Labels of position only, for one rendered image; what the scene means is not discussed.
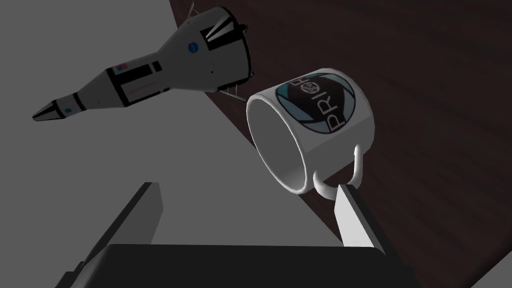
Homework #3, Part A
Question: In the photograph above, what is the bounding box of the white and black rocket model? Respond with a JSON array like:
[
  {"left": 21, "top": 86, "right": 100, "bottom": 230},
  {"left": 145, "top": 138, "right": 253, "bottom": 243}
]
[{"left": 31, "top": 1, "right": 255, "bottom": 123}]

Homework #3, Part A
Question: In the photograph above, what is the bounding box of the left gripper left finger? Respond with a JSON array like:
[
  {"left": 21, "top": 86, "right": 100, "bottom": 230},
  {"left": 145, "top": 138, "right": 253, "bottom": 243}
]
[{"left": 82, "top": 181, "right": 164, "bottom": 266}]

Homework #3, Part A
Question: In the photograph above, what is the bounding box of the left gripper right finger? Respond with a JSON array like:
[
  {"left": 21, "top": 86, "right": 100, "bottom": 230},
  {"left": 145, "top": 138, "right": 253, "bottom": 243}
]
[{"left": 333, "top": 183, "right": 387, "bottom": 256}]

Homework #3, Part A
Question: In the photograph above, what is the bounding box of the white mug with round emblem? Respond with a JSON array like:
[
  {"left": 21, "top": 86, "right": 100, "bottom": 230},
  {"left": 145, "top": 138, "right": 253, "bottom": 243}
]
[{"left": 245, "top": 68, "right": 376, "bottom": 201}]

